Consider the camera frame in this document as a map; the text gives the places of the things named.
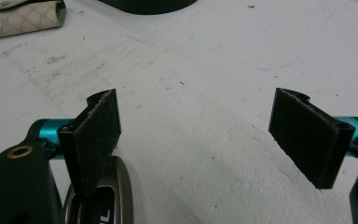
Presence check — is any dark round object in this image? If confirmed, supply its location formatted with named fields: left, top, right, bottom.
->
left=97, top=0, right=199, bottom=16

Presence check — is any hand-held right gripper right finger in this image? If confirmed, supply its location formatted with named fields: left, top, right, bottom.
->
left=268, top=87, right=357, bottom=190

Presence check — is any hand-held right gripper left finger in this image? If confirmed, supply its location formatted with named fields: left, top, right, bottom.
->
left=57, top=88, right=122, bottom=199

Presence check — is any beige patterned pouch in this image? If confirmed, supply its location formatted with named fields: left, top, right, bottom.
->
left=0, top=0, right=67, bottom=41

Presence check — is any grey metallic oval object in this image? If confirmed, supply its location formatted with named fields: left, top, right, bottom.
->
left=62, top=155, right=135, bottom=224

